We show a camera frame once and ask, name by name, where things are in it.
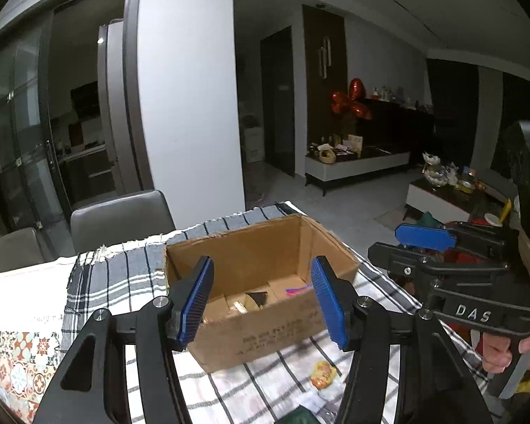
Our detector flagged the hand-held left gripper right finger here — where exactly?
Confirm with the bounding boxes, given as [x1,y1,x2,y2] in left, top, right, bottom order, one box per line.
[310,255,491,424]

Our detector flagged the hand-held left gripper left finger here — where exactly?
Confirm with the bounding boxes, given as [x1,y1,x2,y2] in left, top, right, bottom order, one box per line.
[33,255,216,424]

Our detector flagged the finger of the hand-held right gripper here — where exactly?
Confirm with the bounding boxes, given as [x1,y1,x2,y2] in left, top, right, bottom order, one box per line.
[394,223,510,252]
[367,241,510,282]

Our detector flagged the brown cardboard box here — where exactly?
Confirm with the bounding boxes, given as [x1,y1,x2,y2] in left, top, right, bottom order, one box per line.
[163,213,360,372]

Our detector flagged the person's right hand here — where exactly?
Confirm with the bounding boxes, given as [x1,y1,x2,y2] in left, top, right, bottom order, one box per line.
[481,322,530,374]

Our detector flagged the dark top coffee table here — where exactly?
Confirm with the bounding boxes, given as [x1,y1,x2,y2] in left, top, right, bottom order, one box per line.
[406,177,513,226]

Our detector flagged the white table ornament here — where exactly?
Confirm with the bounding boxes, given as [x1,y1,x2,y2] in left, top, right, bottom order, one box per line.
[422,152,458,186]

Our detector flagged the yellow orange wrapped candy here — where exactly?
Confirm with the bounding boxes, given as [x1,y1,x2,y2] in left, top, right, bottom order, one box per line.
[310,361,336,389]

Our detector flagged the grey plaid tablecloth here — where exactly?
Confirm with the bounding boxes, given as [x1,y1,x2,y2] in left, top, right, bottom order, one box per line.
[64,201,491,424]

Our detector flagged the white low bench cabinet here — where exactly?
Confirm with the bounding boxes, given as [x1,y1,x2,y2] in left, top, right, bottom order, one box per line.
[305,148,411,195]

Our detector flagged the white silver stick packet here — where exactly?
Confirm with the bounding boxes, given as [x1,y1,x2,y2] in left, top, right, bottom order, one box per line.
[298,391,328,411]

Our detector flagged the dark sideboard cabinet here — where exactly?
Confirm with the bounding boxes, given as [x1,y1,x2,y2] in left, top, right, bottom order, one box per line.
[360,97,438,151]

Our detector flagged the grey dining chair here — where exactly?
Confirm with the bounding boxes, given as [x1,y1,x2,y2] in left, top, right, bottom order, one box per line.
[71,190,177,254]
[0,227,45,272]

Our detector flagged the dark green packet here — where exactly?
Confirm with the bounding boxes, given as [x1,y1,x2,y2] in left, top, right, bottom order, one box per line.
[283,408,319,424]

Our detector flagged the red foil balloons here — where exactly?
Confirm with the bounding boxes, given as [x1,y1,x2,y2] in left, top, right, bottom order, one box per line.
[331,78,372,120]

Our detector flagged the white printed tablecloth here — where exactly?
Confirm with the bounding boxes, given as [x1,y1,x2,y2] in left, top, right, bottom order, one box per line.
[0,256,78,332]

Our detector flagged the tall dark cabinet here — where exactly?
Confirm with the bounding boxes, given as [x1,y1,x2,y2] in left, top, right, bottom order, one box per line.
[302,4,349,142]

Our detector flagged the floral patterned table runner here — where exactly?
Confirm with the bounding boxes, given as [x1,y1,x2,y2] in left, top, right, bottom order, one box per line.
[0,324,65,422]

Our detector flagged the dark interior door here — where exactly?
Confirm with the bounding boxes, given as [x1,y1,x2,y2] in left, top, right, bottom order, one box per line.
[260,26,296,177]

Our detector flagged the silver refrigerator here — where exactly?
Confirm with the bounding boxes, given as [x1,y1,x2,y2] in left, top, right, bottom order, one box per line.
[98,20,137,195]

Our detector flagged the dark glass sliding door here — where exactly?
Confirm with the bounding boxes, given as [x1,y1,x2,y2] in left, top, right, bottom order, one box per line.
[0,0,155,239]

